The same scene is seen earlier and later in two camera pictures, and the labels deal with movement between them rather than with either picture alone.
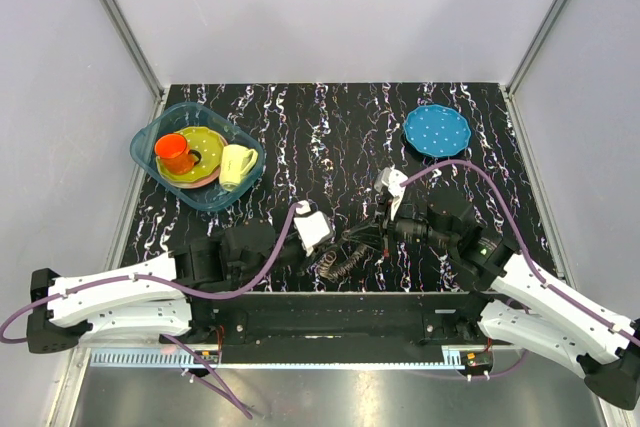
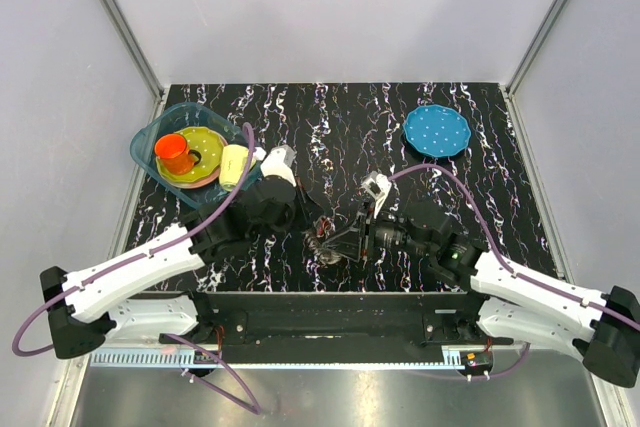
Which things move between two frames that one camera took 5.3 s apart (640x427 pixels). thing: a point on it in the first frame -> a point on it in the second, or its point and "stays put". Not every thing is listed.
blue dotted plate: [436, 131] stays put
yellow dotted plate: [208, 143] stays put
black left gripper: [306, 262] -> [307, 205]
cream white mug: [236, 162] stays put
